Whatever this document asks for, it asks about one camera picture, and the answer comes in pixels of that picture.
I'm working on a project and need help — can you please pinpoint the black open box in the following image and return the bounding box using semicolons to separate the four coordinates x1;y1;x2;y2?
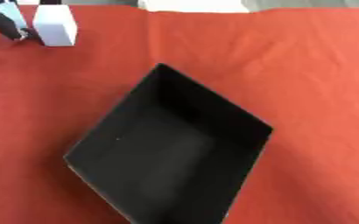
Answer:
61;62;275;224

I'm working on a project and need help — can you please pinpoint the white flat board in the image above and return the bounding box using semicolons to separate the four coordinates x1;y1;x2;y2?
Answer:
135;0;253;14

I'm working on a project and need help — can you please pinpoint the white rectangular block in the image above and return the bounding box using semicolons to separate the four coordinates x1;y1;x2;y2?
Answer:
31;3;81;47

